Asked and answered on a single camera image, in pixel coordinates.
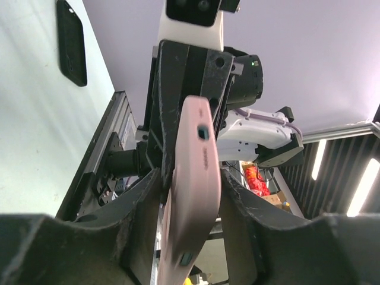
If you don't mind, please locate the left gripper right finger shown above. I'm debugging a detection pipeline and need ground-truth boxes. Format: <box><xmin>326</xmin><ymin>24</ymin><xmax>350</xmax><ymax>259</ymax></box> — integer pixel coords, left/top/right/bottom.
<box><xmin>220</xmin><ymin>170</ymin><xmax>379</xmax><ymax>284</ymax></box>

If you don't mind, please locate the phone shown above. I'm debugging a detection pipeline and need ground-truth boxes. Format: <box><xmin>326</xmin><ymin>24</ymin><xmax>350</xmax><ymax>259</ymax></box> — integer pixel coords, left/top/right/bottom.
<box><xmin>157</xmin><ymin>96</ymin><xmax>221</xmax><ymax>284</ymax></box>

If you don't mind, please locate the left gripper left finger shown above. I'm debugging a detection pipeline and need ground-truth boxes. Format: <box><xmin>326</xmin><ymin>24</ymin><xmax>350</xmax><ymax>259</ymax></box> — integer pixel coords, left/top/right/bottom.
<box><xmin>1</xmin><ymin>169</ymin><xmax>162</xmax><ymax>284</ymax></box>

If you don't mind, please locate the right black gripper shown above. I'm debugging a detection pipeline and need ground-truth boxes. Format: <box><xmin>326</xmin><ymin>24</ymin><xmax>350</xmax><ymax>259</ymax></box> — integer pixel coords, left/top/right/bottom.
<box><xmin>137</xmin><ymin>40</ymin><xmax>264</xmax><ymax>184</ymax></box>

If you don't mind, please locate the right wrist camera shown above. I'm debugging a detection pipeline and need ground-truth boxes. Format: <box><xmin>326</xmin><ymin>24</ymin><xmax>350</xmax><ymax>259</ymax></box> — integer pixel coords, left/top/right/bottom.
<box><xmin>157</xmin><ymin>0</ymin><xmax>240</xmax><ymax>52</ymax></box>

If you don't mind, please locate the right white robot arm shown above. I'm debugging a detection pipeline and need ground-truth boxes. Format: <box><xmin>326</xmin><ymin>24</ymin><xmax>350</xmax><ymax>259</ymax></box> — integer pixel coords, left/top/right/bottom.
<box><xmin>132</xmin><ymin>40</ymin><xmax>303</xmax><ymax>185</ymax></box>

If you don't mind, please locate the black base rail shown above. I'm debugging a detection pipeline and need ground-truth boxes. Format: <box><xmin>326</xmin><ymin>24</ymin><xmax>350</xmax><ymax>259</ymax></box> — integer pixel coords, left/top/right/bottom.
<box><xmin>56</xmin><ymin>91</ymin><xmax>149</xmax><ymax>221</ymax></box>

